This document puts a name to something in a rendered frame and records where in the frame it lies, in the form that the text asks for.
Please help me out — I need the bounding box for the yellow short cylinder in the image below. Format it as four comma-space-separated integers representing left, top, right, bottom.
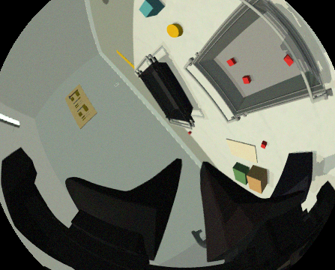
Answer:
167, 23, 183, 38

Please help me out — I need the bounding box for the small teal block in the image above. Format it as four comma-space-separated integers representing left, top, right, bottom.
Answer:
140, 0, 165, 17

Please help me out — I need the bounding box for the brown rectangular block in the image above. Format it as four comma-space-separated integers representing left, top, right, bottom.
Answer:
246, 165, 267, 193

